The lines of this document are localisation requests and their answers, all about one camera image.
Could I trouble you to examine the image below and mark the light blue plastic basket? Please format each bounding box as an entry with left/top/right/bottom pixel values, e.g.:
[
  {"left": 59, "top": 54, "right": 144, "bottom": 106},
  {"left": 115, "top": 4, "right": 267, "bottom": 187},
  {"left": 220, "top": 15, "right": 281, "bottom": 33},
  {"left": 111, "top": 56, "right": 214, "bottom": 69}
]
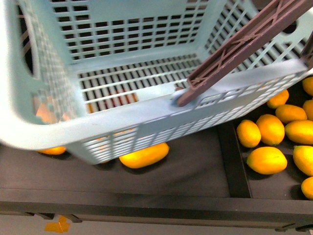
[{"left": 0, "top": 0, "right": 313, "bottom": 165}]

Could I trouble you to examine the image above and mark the brown basket handle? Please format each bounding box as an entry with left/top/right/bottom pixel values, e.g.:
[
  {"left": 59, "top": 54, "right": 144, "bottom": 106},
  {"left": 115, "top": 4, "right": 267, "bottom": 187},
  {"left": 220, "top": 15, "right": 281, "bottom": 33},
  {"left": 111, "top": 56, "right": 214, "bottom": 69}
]
[{"left": 177, "top": 0, "right": 313, "bottom": 107}]

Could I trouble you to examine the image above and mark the yellow mango under basket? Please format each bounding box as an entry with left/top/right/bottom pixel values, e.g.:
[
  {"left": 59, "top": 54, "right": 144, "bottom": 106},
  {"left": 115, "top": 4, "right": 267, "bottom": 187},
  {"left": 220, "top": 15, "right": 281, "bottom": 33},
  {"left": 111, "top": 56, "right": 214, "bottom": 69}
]
[{"left": 119, "top": 142, "right": 170, "bottom": 169}]

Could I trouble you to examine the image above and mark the yellow lemon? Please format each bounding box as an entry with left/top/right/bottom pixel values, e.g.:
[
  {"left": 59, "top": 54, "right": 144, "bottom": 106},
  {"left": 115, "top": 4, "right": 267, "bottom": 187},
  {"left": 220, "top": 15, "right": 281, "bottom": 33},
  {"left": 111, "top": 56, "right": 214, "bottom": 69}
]
[
  {"left": 301, "top": 177, "right": 313, "bottom": 200},
  {"left": 293, "top": 145, "right": 313, "bottom": 177},
  {"left": 246, "top": 146, "right": 288, "bottom": 175},
  {"left": 236, "top": 119, "right": 261, "bottom": 148},
  {"left": 285, "top": 120, "right": 313, "bottom": 145},
  {"left": 256, "top": 114, "right": 285, "bottom": 146},
  {"left": 275, "top": 104, "right": 307, "bottom": 124}
]

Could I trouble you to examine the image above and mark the black display tray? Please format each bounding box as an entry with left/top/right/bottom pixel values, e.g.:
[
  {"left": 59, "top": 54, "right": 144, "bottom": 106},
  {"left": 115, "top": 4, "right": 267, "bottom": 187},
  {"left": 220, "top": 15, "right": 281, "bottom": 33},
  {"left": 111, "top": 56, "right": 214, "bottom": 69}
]
[{"left": 0, "top": 119, "right": 313, "bottom": 235}]

